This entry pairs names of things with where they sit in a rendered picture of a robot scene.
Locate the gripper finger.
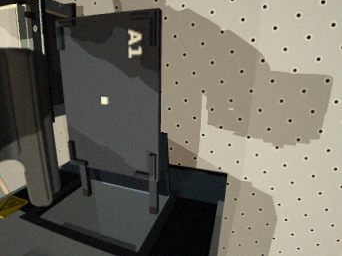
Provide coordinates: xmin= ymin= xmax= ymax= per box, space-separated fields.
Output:
xmin=0 ymin=47 xmax=61 ymax=206

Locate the beige well plate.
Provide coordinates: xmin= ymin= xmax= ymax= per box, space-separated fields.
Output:
xmin=0 ymin=4 xmax=34 ymax=50

